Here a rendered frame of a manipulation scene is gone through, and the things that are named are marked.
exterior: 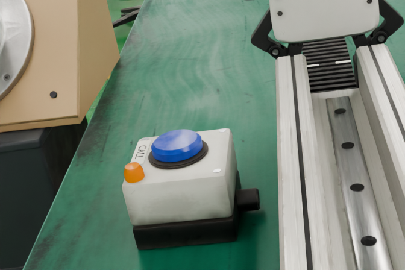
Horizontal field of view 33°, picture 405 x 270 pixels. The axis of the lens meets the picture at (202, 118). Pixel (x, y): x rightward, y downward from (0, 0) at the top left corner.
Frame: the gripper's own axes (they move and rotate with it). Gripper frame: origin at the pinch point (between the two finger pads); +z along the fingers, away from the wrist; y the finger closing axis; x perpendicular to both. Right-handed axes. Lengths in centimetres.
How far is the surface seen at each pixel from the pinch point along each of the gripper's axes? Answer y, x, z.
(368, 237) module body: -0.1, 30.4, -2.8
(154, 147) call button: 14.5, 18.6, -4.3
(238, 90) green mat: 10.2, -8.0, 3.0
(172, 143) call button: 13.1, 18.4, -4.4
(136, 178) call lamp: 15.6, 21.4, -3.4
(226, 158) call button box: 9.1, 18.9, -2.9
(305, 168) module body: 3.1, 26.3, -5.5
